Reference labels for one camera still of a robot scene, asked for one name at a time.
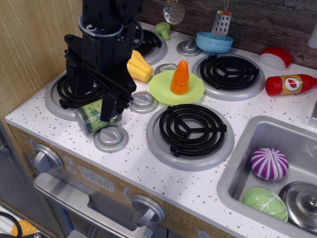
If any grey knob behind plate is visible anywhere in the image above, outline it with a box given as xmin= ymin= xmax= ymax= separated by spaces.
xmin=154 ymin=63 xmax=177 ymax=75

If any front left black burner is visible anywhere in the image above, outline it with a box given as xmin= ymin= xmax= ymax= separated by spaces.
xmin=45 ymin=72 xmax=102 ymax=121

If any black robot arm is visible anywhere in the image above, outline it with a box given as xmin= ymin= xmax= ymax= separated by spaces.
xmin=64 ymin=0 xmax=143 ymax=122

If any back grey stove knob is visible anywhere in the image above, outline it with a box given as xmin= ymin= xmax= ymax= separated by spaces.
xmin=176 ymin=37 xmax=202 ymax=57

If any metal toy spatula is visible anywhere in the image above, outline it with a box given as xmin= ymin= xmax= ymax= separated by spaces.
xmin=211 ymin=10 xmax=232 ymax=36

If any back right black burner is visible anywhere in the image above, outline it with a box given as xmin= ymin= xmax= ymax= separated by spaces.
xmin=192 ymin=54 xmax=265 ymax=102

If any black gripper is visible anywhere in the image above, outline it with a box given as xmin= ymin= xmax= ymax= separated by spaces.
xmin=64 ymin=27 xmax=136 ymax=122

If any front grey stove knob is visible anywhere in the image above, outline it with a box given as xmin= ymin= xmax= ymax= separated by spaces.
xmin=94 ymin=125 xmax=129 ymax=153

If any blue plastic bowl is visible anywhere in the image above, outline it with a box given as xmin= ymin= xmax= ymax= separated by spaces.
xmin=196 ymin=32 xmax=234 ymax=54

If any green pickle tin can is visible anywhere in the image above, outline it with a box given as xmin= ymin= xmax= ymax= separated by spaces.
xmin=74 ymin=99 xmax=122 ymax=135

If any front right black burner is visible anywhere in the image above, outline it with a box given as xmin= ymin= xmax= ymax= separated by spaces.
xmin=146 ymin=104 xmax=234 ymax=172

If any back left black burner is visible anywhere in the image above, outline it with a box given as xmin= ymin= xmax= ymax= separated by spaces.
xmin=136 ymin=30 xmax=167 ymax=65

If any middle grey stove knob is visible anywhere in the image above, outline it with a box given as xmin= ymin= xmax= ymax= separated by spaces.
xmin=129 ymin=91 xmax=159 ymax=114

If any purple toy onion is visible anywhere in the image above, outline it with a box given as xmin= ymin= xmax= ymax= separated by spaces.
xmin=250 ymin=148 xmax=289 ymax=181

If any right silver oven knob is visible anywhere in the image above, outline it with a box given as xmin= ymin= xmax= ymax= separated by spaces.
xmin=131 ymin=194 xmax=165 ymax=227

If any light green plastic plate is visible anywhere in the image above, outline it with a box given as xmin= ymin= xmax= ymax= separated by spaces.
xmin=149 ymin=70 xmax=205 ymax=105

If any black burner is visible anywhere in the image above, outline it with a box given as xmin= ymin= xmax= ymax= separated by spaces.
xmin=136 ymin=30 xmax=167 ymax=65
xmin=192 ymin=54 xmax=265 ymax=102
xmin=146 ymin=104 xmax=234 ymax=172
xmin=45 ymin=72 xmax=102 ymax=121

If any green toy broccoli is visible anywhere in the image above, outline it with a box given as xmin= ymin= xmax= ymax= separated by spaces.
xmin=155 ymin=22 xmax=170 ymax=41

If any orange toy carrot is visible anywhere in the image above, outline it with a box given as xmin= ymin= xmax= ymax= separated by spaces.
xmin=170 ymin=60 xmax=189 ymax=95

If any left silver oven knob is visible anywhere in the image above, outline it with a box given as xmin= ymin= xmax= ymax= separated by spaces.
xmin=33 ymin=144 xmax=63 ymax=173

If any red toy ketchup bottle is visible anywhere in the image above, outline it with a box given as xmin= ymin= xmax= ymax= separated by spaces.
xmin=265 ymin=74 xmax=317 ymax=96

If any silver pot lid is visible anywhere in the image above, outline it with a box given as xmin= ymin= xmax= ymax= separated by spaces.
xmin=279 ymin=182 xmax=317 ymax=235

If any yellow toy bell pepper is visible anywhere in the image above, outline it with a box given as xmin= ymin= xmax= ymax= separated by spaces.
xmin=127 ymin=50 xmax=154 ymax=82

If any oven clock display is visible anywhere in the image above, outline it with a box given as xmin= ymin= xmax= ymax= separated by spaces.
xmin=77 ymin=165 xmax=115 ymax=193

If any silver oven knob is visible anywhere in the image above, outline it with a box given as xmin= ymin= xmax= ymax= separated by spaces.
xmin=33 ymin=144 xmax=63 ymax=173
xmin=131 ymin=194 xmax=165 ymax=227

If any silver oven door handle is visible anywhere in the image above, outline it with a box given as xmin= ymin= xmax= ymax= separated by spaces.
xmin=34 ymin=173 xmax=154 ymax=238

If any metal slotted spoon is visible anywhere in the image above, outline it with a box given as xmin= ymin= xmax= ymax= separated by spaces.
xmin=163 ymin=0 xmax=185 ymax=25

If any green toy cabbage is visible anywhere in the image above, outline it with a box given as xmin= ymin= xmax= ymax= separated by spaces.
xmin=242 ymin=186 xmax=289 ymax=222

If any grey stove knob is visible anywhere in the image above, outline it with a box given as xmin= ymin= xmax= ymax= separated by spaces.
xmin=176 ymin=37 xmax=202 ymax=57
xmin=129 ymin=91 xmax=159 ymax=114
xmin=94 ymin=125 xmax=129 ymax=153

